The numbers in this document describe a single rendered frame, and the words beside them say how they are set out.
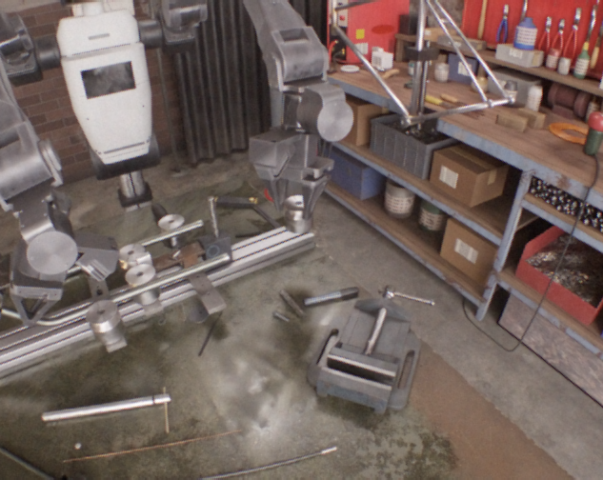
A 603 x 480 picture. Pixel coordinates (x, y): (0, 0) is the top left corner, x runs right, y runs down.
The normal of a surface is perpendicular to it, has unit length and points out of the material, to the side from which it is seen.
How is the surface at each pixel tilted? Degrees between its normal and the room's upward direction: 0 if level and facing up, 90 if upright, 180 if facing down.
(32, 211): 10
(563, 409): 0
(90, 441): 0
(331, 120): 85
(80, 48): 90
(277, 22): 41
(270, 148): 80
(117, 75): 90
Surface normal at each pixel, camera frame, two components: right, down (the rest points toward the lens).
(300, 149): -0.46, 0.38
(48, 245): 0.54, 0.50
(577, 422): -0.02, -0.80
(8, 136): 0.50, 0.86
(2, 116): 0.24, -0.25
